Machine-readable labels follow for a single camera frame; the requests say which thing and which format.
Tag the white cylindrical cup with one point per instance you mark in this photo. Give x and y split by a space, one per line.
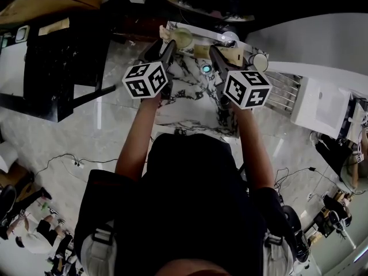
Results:
258 62

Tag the person's left forearm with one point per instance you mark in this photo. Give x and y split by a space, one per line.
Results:
135 137

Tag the person's right forearm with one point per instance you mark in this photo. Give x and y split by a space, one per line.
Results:
253 148

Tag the brown cardboard box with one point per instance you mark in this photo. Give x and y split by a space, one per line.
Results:
233 55

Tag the beige soft item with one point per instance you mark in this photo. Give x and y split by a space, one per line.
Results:
165 33

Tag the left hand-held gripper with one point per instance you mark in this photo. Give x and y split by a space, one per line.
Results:
143 80

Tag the dark oval tray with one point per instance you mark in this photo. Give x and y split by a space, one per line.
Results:
201 4

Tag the translucent green cup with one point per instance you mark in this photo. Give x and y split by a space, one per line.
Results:
182 37

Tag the white power strip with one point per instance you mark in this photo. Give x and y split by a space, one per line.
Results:
78 163

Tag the round teal-lit gadget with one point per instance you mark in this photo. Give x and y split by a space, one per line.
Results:
206 68

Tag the white appliance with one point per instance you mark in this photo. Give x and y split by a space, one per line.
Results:
11 65

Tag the white sink basin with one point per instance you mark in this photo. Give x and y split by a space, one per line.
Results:
319 105

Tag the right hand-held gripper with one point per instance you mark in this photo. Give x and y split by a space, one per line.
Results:
247 89

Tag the person's black vest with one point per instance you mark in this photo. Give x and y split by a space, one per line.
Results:
187 206

